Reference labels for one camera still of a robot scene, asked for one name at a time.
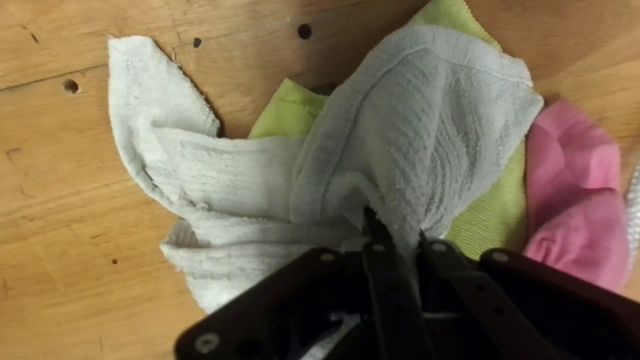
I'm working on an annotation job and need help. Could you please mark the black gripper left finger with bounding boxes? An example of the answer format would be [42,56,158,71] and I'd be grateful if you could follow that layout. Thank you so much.
[174,205,429,360]

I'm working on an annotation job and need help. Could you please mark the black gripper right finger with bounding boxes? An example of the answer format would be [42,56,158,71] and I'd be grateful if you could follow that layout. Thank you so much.
[416,232,640,360]

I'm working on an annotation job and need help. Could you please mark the white ribbed towel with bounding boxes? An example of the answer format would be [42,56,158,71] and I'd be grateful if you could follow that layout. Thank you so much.
[107,25,547,316]

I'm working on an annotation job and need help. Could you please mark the yellow-green cloth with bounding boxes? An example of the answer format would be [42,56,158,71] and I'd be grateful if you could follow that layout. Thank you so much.
[247,0,528,262]

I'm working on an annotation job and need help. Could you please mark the pink cloth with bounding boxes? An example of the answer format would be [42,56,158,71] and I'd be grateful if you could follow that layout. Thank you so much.
[523,98,632,292]

